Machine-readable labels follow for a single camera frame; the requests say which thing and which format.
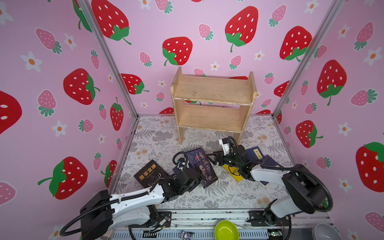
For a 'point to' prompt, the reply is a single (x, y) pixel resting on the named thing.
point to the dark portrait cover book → (198, 160)
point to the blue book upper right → (254, 153)
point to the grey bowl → (325, 231)
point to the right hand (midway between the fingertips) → (209, 155)
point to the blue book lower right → (267, 160)
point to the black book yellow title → (150, 174)
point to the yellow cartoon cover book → (234, 172)
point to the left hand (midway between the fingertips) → (204, 171)
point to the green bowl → (226, 230)
